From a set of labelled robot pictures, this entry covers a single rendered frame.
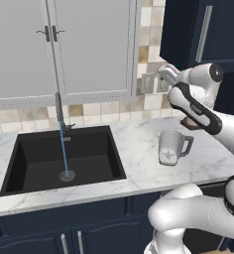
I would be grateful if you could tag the dark blue panel under sink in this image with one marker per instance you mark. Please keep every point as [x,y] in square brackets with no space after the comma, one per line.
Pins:
[62,213]

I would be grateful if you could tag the black sink basin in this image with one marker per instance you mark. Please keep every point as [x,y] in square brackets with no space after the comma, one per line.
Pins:
[72,158]

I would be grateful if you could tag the dark blue base cupboard door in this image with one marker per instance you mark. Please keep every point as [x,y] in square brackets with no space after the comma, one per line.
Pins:
[112,236]
[29,243]

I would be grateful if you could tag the grey wall socket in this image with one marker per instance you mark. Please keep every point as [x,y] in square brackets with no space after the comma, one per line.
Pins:
[147,83]
[161,86]

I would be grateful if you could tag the dark blue wall cupboard door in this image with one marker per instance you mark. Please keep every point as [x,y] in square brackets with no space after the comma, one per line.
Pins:
[221,29]

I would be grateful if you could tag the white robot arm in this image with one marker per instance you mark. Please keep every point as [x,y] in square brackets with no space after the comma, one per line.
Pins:
[195,215]

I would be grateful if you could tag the blue water stream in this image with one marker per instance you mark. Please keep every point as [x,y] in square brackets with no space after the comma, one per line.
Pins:
[64,149]

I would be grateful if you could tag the white framed window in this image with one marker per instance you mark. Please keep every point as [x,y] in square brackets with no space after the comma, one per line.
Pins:
[89,49]

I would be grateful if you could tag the grey sink faucet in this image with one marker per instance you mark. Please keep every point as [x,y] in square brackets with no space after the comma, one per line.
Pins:
[59,109]

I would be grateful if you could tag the brown round object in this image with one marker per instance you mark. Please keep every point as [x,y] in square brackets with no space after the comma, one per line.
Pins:
[188,124]

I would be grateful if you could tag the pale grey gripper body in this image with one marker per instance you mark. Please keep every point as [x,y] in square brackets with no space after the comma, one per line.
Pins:
[168,72]

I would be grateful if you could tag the grey sink drain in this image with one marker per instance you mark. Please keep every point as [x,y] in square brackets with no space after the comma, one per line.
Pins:
[71,175]

